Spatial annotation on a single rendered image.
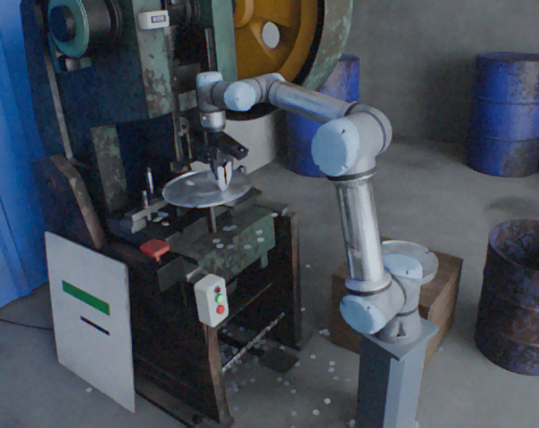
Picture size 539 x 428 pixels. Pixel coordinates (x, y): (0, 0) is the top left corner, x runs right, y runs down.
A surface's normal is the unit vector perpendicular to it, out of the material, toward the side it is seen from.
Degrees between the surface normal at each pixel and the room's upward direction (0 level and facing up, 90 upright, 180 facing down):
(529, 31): 90
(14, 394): 0
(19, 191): 90
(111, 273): 78
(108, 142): 90
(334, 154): 83
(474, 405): 0
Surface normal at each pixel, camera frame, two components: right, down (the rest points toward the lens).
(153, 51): 0.81, 0.22
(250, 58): -0.58, 0.39
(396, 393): -0.11, 0.44
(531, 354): -0.36, 0.46
